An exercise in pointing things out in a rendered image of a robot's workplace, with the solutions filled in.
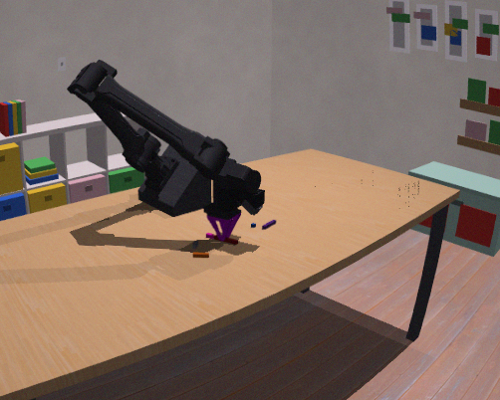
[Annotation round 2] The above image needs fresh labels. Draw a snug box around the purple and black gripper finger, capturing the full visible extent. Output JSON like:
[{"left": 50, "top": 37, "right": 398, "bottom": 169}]
[
  {"left": 207, "top": 216, "right": 232, "bottom": 241},
  {"left": 219, "top": 213, "right": 241, "bottom": 238}
]

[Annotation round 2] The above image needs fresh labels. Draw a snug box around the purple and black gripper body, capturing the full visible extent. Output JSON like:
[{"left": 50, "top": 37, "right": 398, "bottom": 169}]
[{"left": 203, "top": 185, "right": 241, "bottom": 220}]

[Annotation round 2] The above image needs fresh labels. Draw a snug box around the purple rod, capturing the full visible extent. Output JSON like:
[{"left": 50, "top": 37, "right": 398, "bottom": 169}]
[{"left": 262, "top": 220, "right": 276, "bottom": 230}]

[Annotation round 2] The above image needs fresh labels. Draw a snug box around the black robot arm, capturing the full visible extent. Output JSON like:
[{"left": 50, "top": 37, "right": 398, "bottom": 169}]
[{"left": 68, "top": 60, "right": 265, "bottom": 215}]

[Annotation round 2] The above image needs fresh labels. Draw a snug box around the red rod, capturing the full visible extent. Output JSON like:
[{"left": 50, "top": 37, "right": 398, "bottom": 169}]
[{"left": 214, "top": 235, "right": 238, "bottom": 245}]

